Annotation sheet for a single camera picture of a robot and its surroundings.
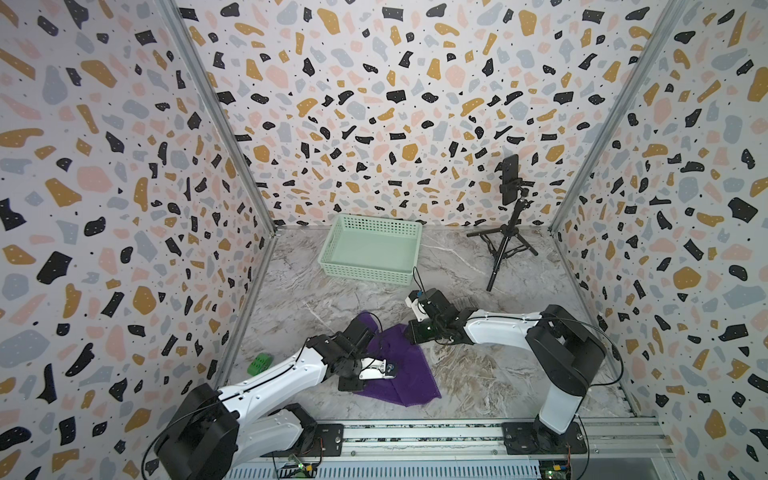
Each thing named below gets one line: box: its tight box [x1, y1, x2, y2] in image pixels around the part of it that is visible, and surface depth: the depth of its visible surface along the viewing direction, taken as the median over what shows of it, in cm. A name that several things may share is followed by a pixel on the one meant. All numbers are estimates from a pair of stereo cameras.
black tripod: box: [466, 188, 538, 292], surface depth 103 cm
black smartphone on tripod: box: [494, 154, 523, 206], surface depth 91 cm
